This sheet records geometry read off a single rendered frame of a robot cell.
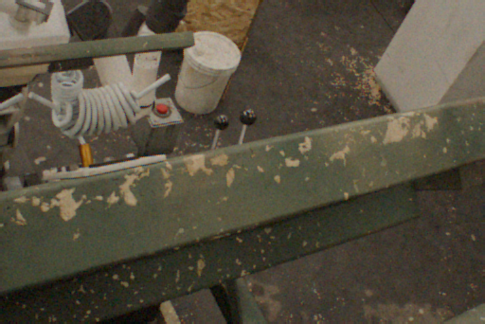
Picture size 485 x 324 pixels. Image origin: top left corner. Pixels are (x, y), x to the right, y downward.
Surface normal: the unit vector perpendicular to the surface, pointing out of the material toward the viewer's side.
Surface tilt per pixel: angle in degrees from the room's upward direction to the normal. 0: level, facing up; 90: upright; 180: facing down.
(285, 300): 0
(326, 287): 0
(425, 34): 90
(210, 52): 0
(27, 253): 37
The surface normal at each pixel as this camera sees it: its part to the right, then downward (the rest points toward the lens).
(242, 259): 0.51, -0.05
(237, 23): 0.15, 0.77
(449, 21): -0.88, 0.11
